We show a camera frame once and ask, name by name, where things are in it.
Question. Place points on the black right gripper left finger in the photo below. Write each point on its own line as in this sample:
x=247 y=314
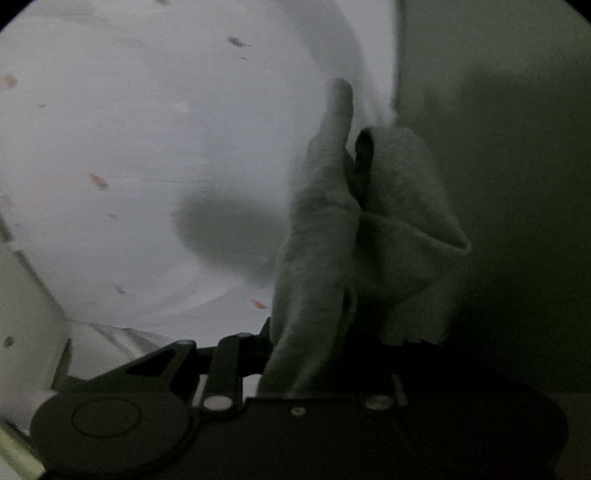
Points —
x=234 y=358

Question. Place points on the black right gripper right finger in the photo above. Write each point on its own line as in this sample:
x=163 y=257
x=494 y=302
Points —
x=404 y=374

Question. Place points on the grey zip hoodie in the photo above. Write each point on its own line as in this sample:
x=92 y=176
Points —
x=371 y=226

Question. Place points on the carrot print backdrop sheet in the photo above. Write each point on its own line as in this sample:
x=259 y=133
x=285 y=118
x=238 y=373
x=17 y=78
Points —
x=147 y=149

